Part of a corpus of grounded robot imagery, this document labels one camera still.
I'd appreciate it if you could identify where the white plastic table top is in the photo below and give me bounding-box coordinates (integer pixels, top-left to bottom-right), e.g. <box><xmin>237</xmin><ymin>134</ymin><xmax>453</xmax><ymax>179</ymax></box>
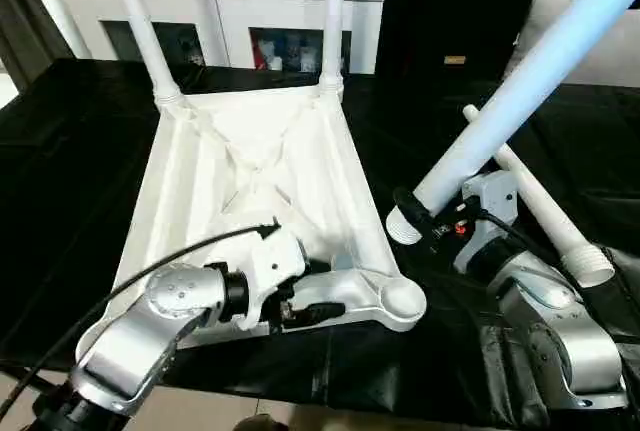
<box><xmin>105</xmin><ymin>84</ymin><xmax>429</xmax><ymax>350</ymax></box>

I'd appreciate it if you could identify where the white plastic table leg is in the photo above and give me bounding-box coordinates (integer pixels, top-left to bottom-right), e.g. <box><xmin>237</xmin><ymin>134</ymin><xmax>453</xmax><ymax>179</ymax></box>
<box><xmin>100</xmin><ymin>0</ymin><xmax>187</xmax><ymax>112</ymax></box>
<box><xmin>385</xmin><ymin>0</ymin><xmax>640</xmax><ymax>246</ymax></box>
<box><xmin>318</xmin><ymin>0</ymin><xmax>348</xmax><ymax>102</ymax></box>
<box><xmin>461</xmin><ymin>104</ymin><xmax>617</xmax><ymax>289</ymax></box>

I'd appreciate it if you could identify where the black furniture with yellow label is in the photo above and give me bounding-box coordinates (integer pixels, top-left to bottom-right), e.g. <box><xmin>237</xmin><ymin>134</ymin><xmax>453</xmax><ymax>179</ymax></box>
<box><xmin>378</xmin><ymin>0</ymin><xmax>546</xmax><ymax>82</ymax></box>

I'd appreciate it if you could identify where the grey cushion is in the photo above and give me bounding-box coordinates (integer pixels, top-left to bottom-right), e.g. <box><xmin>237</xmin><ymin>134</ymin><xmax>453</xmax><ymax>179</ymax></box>
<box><xmin>505</xmin><ymin>0</ymin><xmax>640</xmax><ymax>89</ymax></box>

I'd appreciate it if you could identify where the black work mat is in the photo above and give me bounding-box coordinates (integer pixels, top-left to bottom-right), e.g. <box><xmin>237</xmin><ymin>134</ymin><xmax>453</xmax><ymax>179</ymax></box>
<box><xmin>0</xmin><ymin>56</ymin><xmax>640</xmax><ymax>430</ymax></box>

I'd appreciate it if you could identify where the white glass-door cabinet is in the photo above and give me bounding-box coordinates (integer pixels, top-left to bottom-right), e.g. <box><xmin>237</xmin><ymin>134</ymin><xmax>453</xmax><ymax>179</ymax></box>
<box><xmin>60</xmin><ymin>0</ymin><xmax>386</xmax><ymax>74</ymax></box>

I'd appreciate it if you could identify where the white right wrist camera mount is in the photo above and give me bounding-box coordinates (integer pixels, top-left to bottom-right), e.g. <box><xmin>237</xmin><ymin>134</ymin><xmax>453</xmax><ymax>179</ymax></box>
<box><xmin>455</xmin><ymin>171</ymin><xmax>521</xmax><ymax>272</ymax></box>

